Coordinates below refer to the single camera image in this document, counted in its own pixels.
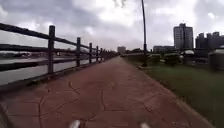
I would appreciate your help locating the distant pale building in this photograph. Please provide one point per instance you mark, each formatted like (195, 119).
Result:
(121, 50)

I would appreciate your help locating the red stone paved path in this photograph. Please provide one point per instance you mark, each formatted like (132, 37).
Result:
(113, 93)

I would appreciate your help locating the tall lamp pole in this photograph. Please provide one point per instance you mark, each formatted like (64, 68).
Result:
(144, 33)

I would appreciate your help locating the low long building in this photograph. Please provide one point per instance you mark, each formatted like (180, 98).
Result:
(163, 48)

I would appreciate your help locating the row of bushes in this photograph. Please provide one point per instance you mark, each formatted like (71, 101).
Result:
(173, 58)

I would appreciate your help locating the dark wooden railing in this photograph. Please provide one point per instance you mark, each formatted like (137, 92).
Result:
(51, 50)

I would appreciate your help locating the robot's own part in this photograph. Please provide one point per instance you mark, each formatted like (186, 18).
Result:
(144, 125)
(74, 124)

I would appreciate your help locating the tall grey building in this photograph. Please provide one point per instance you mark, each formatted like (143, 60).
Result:
(183, 36)

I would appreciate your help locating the grass strip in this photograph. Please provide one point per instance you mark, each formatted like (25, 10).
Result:
(193, 86)

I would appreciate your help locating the grey water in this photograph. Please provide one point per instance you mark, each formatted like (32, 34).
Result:
(20, 71)

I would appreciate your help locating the dark building block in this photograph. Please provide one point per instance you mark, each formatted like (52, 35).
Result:
(209, 40)

